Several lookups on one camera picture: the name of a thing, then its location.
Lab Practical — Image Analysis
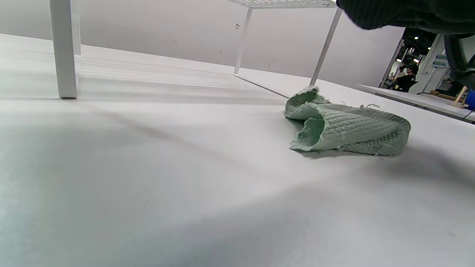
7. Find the white wire rack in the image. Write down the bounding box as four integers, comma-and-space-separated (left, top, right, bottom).
49, 0, 344, 99

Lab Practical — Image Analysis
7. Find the wooden stand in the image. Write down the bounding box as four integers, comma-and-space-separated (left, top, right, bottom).
430, 85, 469, 109

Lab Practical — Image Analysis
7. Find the white background table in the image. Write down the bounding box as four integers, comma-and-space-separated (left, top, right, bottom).
358, 85, 475, 123

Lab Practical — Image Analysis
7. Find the green fish scale cleaning cloth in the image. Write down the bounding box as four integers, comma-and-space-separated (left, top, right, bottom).
285, 86, 412, 157

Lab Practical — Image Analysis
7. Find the person's left hand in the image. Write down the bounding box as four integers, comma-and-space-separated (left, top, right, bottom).
336, 0, 475, 36

